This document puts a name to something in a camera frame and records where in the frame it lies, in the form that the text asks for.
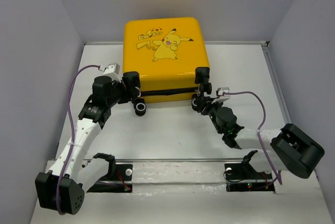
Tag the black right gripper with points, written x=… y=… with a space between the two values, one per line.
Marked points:
x=201 y=103

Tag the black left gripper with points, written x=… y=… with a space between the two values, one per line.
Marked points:
x=127 y=96

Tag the yellow hard-shell suitcase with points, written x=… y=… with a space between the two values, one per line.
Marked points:
x=166 y=60

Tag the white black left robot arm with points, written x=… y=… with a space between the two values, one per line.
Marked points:
x=63 y=186

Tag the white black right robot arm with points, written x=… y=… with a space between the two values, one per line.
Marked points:
x=284 y=149

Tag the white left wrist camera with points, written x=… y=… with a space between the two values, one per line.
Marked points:
x=112 y=71

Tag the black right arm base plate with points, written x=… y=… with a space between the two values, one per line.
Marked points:
x=242 y=177

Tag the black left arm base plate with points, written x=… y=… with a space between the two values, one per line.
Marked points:
x=119 y=182

